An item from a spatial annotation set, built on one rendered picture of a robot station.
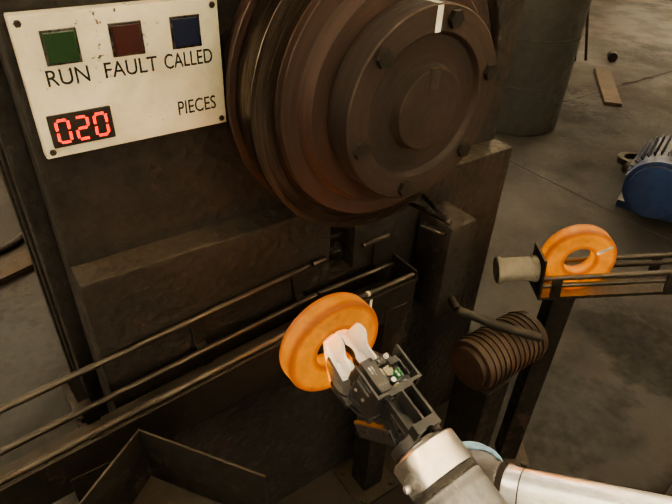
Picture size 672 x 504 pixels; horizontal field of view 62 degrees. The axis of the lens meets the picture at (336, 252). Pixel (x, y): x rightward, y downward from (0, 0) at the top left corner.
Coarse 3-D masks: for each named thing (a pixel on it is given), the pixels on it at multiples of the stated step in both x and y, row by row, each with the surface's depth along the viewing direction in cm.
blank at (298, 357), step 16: (320, 304) 77; (336, 304) 77; (352, 304) 78; (304, 320) 76; (320, 320) 75; (336, 320) 77; (352, 320) 79; (368, 320) 82; (288, 336) 77; (304, 336) 75; (320, 336) 77; (368, 336) 84; (288, 352) 76; (304, 352) 77; (288, 368) 77; (304, 368) 78; (320, 368) 81; (304, 384) 80; (320, 384) 83
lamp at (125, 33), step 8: (128, 24) 71; (136, 24) 71; (112, 32) 70; (120, 32) 71; (128, 32) 71; (136, 32) 72; (120, 40) 71; (128, 40) 72; (136, 40) 72; (120, 48) 72; (128, 48) 72; (136, 48) 73
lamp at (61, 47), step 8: (56, 32) 67; (64, 32) 67; (72, 32) 68; (48, 40) 67; (56, 40) 67; (64, 40) 68; (72, 40) 68; (48, 48) 67; (56, 48) 67; (64, 48) 68; (72, 48) 68; (48, 56) 67; (56, 56) 68; (64, 56) 68; (72, 56) 69
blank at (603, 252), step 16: (560, 240) 118; (576, 240) 117; (592, 240) 117; (608, 240) 117; (560, 256) 120; (592, 256) 122; (608, 256) 120; (560, 272) 122; (576, 272) 123; (592, 272) 122; (608, 272) 122; (576, 288) 125
